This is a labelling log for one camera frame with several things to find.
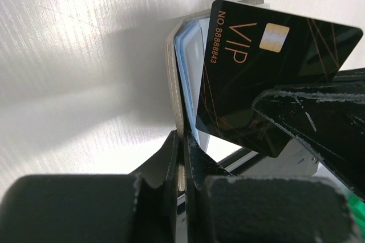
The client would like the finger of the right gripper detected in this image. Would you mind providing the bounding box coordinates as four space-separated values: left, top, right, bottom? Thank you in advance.
252 68 364 197

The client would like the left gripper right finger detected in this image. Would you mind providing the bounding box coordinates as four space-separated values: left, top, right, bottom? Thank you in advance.
183 132 356 242

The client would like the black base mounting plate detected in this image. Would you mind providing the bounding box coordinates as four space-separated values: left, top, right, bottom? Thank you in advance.
175 148 265 242

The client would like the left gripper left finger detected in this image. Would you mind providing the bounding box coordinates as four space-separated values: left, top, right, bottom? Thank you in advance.
1 131 179 242

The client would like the grey leather card holder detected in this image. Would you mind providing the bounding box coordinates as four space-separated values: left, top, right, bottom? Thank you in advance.
165 0 271 192

